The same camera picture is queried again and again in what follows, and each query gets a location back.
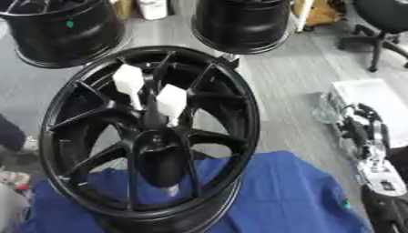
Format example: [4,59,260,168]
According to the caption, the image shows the black office chair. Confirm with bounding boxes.
[336,0,408,74]

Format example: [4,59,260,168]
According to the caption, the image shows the black spoked wheel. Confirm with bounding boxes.
[36,45,263,233]

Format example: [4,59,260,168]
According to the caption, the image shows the white container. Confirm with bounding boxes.
[137,0,171,21]

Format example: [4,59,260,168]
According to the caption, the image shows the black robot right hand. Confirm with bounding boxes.
[332,102,394,160]

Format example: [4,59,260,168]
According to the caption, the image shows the black wheel with green sticker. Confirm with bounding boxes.
[0,0,131,70]

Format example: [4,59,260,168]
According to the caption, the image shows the tan cardboard box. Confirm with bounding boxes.
[302,0,343,29]

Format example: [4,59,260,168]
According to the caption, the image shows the plain black wheel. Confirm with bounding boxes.
[189,0,293,56]

